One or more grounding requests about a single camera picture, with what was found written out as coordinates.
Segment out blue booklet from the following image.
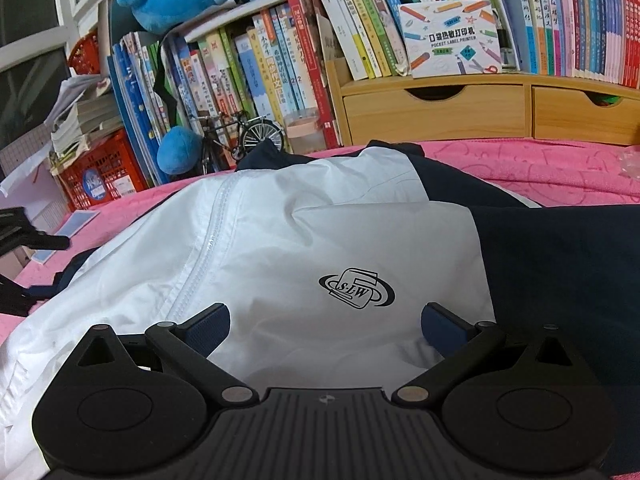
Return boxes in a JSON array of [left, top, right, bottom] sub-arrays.
[[30, 210, 101, 264]]

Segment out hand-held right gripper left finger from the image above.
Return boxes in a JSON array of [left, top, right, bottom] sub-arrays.
[[71, 303, 260, 408]]

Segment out pink blanket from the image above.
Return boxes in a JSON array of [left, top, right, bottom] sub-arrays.
[[0, 136, 640, 480]]

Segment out model bicycle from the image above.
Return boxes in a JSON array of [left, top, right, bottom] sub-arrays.
[[189, 110, 287, 176]]

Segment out black strap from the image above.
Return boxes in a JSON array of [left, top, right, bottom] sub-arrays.
[[152, 42, 183, 133]]

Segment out pink lidded cup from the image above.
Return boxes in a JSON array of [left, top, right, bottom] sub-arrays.
[[284, 108, 326, 155]]

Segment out white shelf board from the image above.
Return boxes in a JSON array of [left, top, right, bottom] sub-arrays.
[[185, 0, 321, 44]]

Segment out wooden drawer organizer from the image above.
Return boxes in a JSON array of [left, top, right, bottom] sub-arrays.
[[325, 57, 640, 149]]

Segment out red plastic basket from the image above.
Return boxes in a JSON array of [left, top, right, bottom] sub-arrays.
[[67, 30, 101, 78]]

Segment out white and navy jacket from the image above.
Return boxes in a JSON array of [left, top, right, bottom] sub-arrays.
[[0, 141, 640, 480]]

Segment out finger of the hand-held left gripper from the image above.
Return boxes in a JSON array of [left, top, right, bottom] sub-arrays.
[[0, 275, 56, 317], [0, 206, 70, 257]]

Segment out clear plastic wrapper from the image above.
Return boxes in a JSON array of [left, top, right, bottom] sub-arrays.
[[617, 147, 640, 182]]

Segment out round blue plush toy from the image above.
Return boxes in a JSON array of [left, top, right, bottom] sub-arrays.
[[156, 125, 206, 177]]

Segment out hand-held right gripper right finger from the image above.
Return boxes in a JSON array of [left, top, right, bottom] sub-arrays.
[[392, 302, 576, 408]]

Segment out red plastic crate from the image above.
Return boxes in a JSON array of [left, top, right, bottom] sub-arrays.
[[50, 127, 156, 211]]

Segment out row of tall upright books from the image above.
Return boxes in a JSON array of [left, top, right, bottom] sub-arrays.
[[107, 0, 341, 186]]

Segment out stack of papers and booklets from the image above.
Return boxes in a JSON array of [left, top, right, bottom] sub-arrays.
[[44, 76, 126, 161]]

